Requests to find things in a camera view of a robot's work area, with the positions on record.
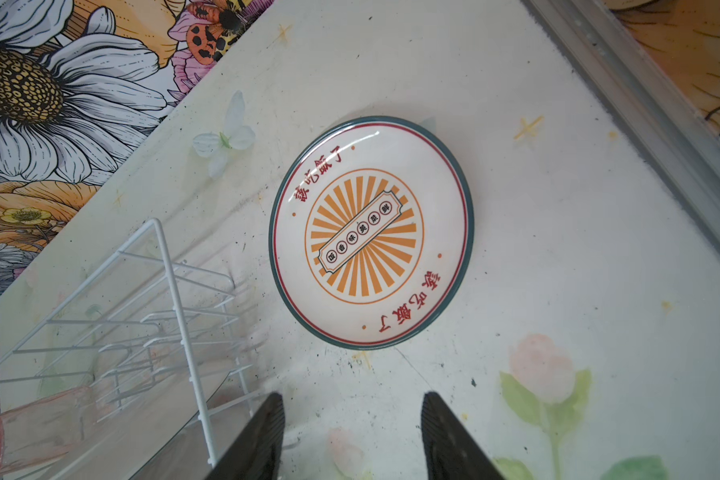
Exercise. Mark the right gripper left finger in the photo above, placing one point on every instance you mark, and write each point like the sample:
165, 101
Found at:
256, 452

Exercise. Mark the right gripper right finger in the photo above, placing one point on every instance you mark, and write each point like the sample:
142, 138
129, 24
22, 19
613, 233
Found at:
450, 451

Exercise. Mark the orange sunburst plate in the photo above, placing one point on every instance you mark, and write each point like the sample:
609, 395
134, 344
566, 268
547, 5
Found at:
371, 233

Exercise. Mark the pink glass cup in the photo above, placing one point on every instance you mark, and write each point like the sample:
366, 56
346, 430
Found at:
49, 428

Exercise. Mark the white wire dish rack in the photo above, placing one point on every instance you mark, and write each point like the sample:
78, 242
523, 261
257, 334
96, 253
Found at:
159, 337

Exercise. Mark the right aluminium frame post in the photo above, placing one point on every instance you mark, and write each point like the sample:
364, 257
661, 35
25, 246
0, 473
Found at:
656, 67

